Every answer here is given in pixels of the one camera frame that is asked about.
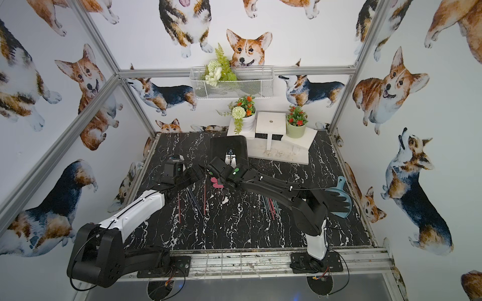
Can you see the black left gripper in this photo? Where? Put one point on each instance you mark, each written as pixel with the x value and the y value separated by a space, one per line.
pixel 193 174

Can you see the pink top drawer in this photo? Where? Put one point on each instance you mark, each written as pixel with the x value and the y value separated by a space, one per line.
pixel 215 183

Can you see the black drawer cabinet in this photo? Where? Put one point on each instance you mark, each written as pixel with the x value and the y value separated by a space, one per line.
pixel 219 146

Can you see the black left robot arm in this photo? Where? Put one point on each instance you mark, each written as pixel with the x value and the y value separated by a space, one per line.
pixel 99 256

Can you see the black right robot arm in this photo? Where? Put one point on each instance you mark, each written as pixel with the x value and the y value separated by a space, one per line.
pixel 309 207

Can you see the red pencil near drawer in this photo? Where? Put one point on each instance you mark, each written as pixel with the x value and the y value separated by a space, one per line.
pixel 204 197

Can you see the red pencil far left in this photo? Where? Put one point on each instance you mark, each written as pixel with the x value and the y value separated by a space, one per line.
pixel 179 209

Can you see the dark blue pencil left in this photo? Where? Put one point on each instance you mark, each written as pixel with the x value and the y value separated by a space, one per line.
pixel 194 201

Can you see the white wooden stand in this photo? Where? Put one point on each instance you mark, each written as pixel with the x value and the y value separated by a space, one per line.
pixel 266 139

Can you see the red pencil right group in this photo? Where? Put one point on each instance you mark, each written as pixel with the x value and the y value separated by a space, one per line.
pixel 271 208

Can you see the white pot orange flowers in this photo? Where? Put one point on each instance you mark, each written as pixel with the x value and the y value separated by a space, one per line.
pixel 243 113

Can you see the green pot red flowers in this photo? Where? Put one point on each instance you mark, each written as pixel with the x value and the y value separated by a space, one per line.
pixel 296 121

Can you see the green fern with white flowers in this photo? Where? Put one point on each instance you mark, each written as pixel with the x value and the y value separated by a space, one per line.
pixel 219 69

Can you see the teal plastic scoop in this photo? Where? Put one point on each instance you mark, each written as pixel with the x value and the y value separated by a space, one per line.
pixel 340 184

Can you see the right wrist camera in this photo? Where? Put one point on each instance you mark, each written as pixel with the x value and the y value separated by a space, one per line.
pixel 230 158

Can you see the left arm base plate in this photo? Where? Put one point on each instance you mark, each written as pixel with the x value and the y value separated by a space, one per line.
pixel 178 266

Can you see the white wire basket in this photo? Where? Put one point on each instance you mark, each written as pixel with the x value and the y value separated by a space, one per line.
pixel 257 82

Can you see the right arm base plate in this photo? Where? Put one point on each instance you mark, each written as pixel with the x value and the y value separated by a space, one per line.
pixel 304 263

